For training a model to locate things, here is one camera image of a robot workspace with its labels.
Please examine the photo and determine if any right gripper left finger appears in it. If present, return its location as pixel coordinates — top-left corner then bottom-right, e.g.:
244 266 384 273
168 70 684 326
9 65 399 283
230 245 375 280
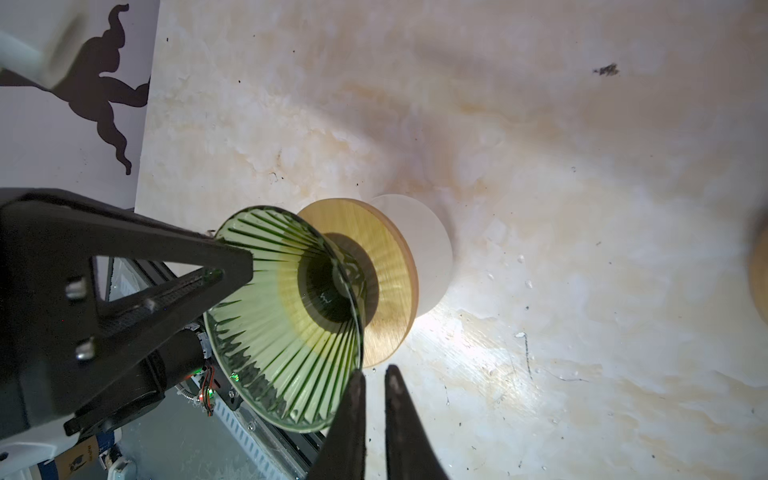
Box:
306 370 366 480

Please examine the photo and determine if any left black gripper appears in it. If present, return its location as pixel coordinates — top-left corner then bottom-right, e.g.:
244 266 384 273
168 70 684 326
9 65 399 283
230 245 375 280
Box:
1 188 252 440

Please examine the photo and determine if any green glass dripper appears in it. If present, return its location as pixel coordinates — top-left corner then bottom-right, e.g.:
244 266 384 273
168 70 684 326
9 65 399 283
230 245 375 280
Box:
205 206 367 433

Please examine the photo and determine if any white slotted cable duct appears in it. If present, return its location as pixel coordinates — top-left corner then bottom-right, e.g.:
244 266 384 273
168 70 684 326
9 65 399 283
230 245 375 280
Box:
214 395 307 479

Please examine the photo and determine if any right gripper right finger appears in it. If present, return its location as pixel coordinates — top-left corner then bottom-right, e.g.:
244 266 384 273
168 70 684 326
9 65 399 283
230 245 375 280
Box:
385 365 448 480

